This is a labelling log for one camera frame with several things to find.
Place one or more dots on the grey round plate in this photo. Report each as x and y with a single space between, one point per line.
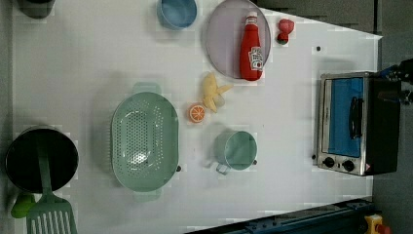
225 31

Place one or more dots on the green oval colander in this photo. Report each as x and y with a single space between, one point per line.
144 142

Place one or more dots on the yellow peeled toy banana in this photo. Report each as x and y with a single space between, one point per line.
212 90

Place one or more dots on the black pot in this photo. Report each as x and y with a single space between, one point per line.
26 157

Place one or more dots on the green mug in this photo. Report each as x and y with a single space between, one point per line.
235 150

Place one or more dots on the yellow red clamp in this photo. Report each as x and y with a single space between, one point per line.
375 225

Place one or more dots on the dark grey cup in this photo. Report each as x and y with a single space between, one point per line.
36 9

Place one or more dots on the blue cup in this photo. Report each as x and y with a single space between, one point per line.
176 14

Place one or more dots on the green slotted spatula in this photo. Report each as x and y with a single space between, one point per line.
51 214

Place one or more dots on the red toy strawberry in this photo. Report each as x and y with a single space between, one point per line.
286 26

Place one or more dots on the blue metal rail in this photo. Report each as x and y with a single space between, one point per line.
339 218

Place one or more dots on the toy orange half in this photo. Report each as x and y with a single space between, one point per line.
196 113

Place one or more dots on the red ketchup bottle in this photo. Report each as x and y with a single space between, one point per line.
251 58

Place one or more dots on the green toy pepper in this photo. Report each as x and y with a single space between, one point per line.
22 205

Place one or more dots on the silver toaster oven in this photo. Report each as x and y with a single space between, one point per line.
358 124

